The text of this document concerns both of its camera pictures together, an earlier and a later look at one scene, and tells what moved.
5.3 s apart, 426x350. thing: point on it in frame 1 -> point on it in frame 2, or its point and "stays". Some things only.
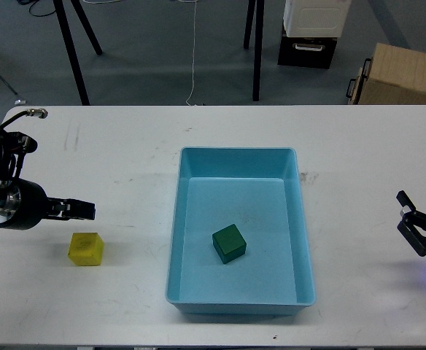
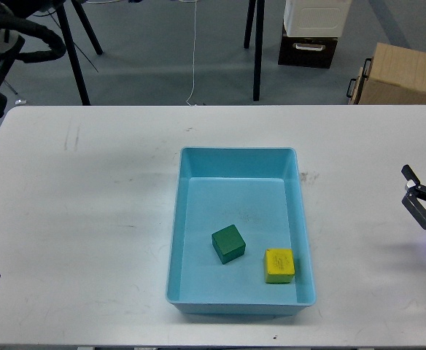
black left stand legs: (60, 10) stays
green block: (229, 243) stays
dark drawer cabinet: (310, 52) stays
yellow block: (86, 249) -> (279, 265)
